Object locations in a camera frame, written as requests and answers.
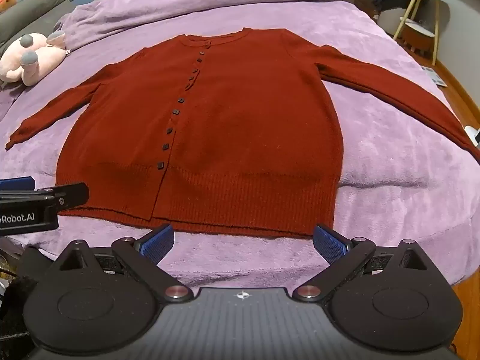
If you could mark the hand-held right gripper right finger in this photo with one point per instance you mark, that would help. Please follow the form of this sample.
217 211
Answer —
330 243

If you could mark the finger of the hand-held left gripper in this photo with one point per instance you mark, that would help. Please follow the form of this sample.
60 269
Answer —
15 183
73 195

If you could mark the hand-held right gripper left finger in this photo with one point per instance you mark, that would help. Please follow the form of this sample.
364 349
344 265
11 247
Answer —
159 240

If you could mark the red knit cardigan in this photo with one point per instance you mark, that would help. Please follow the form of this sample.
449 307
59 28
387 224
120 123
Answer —
243 120

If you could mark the dark fuzzy cloth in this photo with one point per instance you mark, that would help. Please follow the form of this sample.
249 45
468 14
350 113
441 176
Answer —
15 300

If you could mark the pink plush toy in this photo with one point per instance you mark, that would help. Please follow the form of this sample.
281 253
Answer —
33 60

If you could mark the grey padded headboard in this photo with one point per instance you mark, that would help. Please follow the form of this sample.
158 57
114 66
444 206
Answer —
30 11

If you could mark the orange plush toy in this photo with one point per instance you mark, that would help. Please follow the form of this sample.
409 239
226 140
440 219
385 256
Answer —
6 3

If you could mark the brown round stool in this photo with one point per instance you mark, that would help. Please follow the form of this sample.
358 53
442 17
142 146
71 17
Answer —
420 39

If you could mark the purple duvet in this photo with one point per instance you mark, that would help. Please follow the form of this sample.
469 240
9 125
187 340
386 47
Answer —
187 0

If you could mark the side table with yellow legs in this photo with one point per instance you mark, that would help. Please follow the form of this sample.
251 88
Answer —
437 5

